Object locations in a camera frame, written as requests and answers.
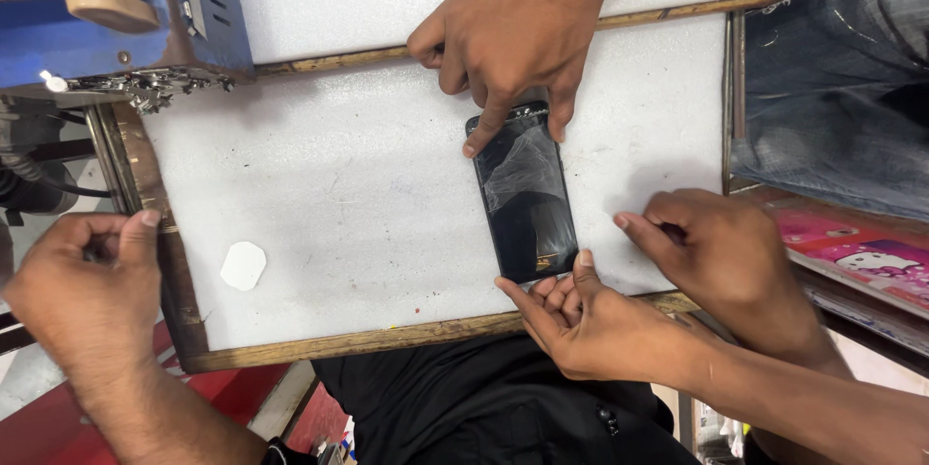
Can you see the person's left hand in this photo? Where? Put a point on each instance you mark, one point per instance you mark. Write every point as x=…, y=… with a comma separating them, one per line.
x=80, y=312

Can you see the person's right hand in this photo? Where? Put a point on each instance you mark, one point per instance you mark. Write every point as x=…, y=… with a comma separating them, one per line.
x=726, y=262

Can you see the wooden framed work board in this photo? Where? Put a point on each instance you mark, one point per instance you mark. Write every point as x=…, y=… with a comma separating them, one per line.
x=174, y=283

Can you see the pink cartoon print box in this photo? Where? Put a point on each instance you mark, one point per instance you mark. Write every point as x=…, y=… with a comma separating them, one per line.
x=864, y=254

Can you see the stack of flat boxes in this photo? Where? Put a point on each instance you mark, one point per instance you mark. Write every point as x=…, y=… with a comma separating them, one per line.
x=871, y=327

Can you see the small white paper piece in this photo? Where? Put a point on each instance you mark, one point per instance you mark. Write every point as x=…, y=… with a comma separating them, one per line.
x=243, y=267

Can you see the small black clip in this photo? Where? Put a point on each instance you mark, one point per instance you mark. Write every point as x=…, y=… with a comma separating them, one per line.
x=608, y=420

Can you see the black cracked smartphone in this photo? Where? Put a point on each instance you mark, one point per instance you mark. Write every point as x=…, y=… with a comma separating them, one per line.
x=524, y=204

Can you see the blue metal machine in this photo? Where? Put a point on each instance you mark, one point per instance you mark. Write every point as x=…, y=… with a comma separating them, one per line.
x=87, y=51

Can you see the person's black shirt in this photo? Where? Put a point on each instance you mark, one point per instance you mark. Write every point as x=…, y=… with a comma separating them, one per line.
x=493, y=407

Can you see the large white foam sheet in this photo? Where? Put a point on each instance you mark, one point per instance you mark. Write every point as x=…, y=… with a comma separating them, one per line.
x=348, y=189

